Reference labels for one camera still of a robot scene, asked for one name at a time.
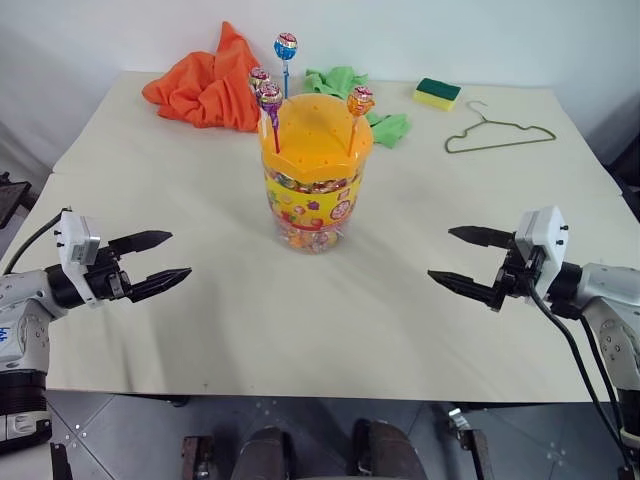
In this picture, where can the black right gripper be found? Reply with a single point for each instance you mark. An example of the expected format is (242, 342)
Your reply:
(517, 275)

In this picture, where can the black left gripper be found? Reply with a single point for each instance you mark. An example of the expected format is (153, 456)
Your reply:
(106, 275)

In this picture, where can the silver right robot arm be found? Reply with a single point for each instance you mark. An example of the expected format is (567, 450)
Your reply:
(607, 310)

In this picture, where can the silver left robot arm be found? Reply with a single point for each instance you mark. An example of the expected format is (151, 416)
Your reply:
(22, 310)

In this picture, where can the orange wrapped lollipop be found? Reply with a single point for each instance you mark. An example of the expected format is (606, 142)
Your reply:
(360, 101)

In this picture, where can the purple wrapped lollipop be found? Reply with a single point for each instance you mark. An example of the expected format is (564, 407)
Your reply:
(269, 95)

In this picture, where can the pink lollipop with white stick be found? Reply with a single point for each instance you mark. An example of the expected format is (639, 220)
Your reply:
(258, 76)

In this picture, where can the blue wrapped lollipop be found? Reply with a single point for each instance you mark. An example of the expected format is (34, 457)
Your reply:
(286, 46)

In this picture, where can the black equipment case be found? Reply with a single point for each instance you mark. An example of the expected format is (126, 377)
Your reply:
(11, 200)

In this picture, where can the green cloth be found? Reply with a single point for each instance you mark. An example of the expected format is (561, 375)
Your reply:
(392, 129)
(335, 79)

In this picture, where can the yellow green sponge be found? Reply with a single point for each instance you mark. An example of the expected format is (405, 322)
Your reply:
(436, 94)

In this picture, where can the candy jar with orange lid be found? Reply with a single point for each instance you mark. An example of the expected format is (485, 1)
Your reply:
(312, 190)

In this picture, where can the orange cloth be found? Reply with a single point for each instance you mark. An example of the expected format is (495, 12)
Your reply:
(207, 90)

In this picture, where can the dark rounded shape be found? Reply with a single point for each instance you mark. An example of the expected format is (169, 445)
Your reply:
(387, 452)
(265, 455)

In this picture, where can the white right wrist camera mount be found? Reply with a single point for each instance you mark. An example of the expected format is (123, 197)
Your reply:
(547, 240)

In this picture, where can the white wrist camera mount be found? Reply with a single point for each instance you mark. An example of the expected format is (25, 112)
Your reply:
(75, 235)
(547, 240)

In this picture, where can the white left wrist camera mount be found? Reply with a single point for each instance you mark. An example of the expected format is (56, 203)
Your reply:
(75, 235)

